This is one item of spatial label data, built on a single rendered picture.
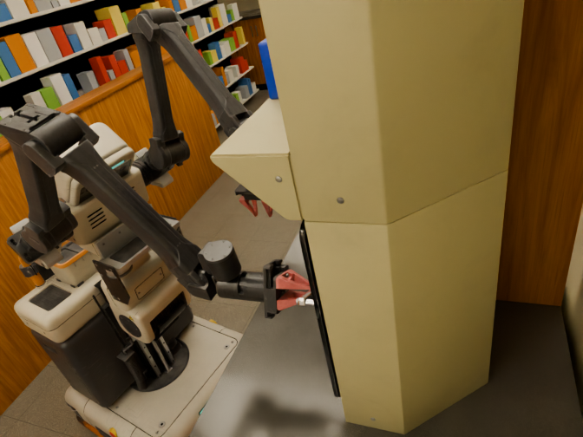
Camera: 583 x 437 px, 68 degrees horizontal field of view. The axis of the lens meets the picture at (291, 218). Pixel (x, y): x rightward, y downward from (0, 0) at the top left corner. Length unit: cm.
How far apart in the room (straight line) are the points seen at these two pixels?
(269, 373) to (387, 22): 77
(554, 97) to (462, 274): 35
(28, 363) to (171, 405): 111
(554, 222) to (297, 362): 61
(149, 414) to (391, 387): 132
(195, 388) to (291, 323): 91
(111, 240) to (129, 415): 84
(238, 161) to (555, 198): 63
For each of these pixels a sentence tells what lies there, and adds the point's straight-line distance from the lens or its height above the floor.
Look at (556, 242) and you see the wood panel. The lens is 102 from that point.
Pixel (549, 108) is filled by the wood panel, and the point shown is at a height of 140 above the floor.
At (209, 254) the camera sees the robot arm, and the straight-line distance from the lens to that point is 81.
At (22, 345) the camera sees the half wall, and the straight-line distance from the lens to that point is 277.
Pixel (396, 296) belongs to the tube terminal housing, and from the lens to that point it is 63.
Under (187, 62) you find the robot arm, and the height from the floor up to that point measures 151.
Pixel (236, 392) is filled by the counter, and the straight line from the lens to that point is 101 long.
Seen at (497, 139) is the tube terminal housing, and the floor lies 146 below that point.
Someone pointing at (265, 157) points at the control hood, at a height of 151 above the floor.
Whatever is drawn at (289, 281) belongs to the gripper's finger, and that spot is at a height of 121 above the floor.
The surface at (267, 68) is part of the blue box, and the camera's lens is 72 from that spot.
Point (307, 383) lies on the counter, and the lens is 98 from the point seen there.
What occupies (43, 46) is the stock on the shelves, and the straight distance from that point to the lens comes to 352.
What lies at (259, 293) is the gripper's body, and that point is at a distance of 83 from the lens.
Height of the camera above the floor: 173
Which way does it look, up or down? 33 degrees down
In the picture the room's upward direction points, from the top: 13 degrees counter-clockwise
